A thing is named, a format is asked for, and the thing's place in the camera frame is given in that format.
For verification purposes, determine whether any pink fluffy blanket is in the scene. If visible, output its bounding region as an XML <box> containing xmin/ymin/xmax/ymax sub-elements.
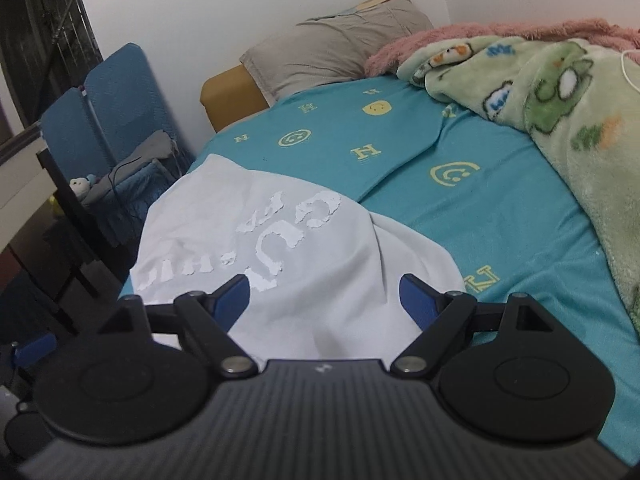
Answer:
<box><xmin>363</xmin><ymin>18</ymin><xmax>640</xmax><ymax>78</ymax></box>

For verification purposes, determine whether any white t-shirt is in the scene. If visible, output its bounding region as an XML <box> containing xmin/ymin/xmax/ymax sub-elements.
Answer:
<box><xmin>131</xmin><ymin>155</ymin><xmax>463</xmax><ymax>363</ymax></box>

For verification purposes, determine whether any green cartoon fleece blanket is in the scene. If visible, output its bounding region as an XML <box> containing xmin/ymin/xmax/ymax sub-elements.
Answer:
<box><xmin>396</xmin><ymin>36</ymin><xmax>639</xmax><ymax>323</ymax></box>

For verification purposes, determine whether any grey pillow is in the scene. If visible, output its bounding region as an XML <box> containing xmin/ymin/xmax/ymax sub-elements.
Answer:
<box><xmin>240</xmin><ymin>0</ymin><xmax>433</xmax><ymax>105</ymax></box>

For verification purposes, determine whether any dark window grille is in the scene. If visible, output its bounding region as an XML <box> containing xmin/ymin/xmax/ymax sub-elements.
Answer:
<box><xmin>1</xmin><ymin>0</ymin><xmax>103</xmax><ymax>128</ymax></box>

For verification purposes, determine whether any grey cloth on chair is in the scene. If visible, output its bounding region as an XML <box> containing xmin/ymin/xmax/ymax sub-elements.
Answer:
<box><xmin>80</xmin><ymin>130</ymin><xmax>177</xmax><ymax>206</ymax></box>

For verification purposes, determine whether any white charging cable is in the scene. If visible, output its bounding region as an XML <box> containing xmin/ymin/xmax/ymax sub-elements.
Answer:
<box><xmin>619</xmin><ymin>48</ymin><xmax>640</xmax><ymax>94</ymax></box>

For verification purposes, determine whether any teal smiley bed sheet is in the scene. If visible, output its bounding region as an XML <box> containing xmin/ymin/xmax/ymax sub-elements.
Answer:
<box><xmin>204</xmin><ymin>77</ymin><xmax>639</xmax><ymax>463</ymax></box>

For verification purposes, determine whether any dark wooden desk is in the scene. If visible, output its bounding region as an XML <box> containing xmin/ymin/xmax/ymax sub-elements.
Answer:
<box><xmin>1</xmin><ymin>124</ymin><xmax>132</xmax><ymax>335</ymax></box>

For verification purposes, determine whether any yellow bed headboard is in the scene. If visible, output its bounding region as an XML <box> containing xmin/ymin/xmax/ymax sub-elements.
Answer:
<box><xmin>200</xmin><ymin>65</ymin><xmax>269</xmax><ymax>132</ymax></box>

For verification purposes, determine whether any small plush toy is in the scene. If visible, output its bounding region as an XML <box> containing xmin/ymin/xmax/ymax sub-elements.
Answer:
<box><xmin>68</xmin><ymin>174</ymin><xmax>99</xmax><ymax>200</ymax></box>

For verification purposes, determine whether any blue folding chair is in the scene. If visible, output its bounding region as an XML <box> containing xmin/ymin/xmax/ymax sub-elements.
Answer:
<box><xmin>40</xmin><ymin>44</ymin><xmax>193</xmax><ymax>246</ymax></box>

